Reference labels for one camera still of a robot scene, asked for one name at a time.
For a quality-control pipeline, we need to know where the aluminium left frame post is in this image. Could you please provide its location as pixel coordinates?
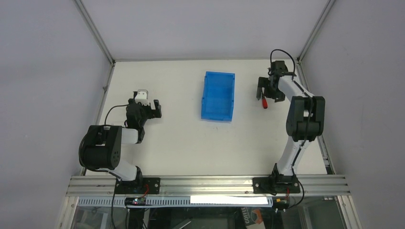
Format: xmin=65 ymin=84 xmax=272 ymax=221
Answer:
xmin=73 ymin=0 xmax=115 ymax=65

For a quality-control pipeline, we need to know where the blue plastic bin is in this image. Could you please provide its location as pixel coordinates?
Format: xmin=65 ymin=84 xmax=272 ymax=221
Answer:
xmin=201 ymin=72 xmax=235 ymax=122

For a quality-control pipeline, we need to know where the small green circuit board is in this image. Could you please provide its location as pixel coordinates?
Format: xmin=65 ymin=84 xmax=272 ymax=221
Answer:
xmin=124 ymin=198 xmax=147 ymax=206

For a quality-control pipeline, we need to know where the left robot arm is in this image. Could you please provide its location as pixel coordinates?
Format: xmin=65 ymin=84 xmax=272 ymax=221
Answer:
xmin=78 ymin=98 xmax=162 ymax=183

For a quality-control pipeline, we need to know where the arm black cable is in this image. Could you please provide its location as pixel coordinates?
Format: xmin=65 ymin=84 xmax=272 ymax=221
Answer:
xmin=104 ymin=104 xmax=130 ymax=126
xmin=269 ymin=49 xmax=297 ymax=75

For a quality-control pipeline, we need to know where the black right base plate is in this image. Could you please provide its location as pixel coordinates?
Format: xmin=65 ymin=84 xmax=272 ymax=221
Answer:
xmin=252 ymin=176 xmax=301 ymax=195

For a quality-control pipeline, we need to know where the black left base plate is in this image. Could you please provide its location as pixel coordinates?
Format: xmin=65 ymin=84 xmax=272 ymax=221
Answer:
xmin=114 ymin=177 xmax=161 ymax=196

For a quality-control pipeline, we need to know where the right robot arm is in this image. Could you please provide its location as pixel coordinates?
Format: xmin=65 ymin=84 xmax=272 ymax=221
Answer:
xmin=256 ymin=61 xmax=326 ymax=185

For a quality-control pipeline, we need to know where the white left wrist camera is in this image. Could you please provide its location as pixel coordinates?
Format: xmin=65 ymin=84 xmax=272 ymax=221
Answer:
xmin=133 ymin=89 xmax=150 ymax=106

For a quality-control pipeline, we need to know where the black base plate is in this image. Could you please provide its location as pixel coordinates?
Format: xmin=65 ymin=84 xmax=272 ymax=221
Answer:
xmin=252 ymin=176 xmax=301 ymax=195
xmin=114 ymin=177 xmax=161 ymax=196

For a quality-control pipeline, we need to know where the aluminium frame post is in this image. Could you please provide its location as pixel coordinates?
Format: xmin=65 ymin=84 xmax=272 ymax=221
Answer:
xmin=73 ymin=0 xmax=115 ymax=65
xmin=297 ymin=0 xmax=336 ymax=64

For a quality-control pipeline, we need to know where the red handled screwdriver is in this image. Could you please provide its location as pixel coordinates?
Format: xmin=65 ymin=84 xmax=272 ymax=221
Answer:
xmin=261 ymin=95 xmax=268 ymax=109

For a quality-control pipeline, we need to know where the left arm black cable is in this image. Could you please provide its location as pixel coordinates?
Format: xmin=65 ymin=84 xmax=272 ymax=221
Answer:
xmin=104 ymin=104 xmax=130 ymax=126

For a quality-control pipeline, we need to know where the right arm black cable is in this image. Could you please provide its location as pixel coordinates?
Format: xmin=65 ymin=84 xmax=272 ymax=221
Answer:
xmin=269 ymin=49 xmax=297 ymax=75

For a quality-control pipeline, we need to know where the aluminium front rail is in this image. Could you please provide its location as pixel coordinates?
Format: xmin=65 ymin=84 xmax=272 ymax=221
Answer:
xmin=66 ymin=175 xmax=351 ymax=197

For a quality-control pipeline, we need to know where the white slotted cable duct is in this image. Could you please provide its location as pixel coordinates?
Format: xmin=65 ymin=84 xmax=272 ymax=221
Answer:
xmin=78 ymin=195 xmax=273 ymax=208

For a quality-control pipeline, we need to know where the coffee labelled box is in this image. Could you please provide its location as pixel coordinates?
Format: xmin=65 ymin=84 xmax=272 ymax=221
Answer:
xmin=241 ymin=207 xmax=263 ymax=226

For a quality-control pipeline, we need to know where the aluminium right frame post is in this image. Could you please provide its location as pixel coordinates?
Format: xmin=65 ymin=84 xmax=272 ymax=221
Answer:
xmin=297 ymin=0 xmax=336 ymax=64

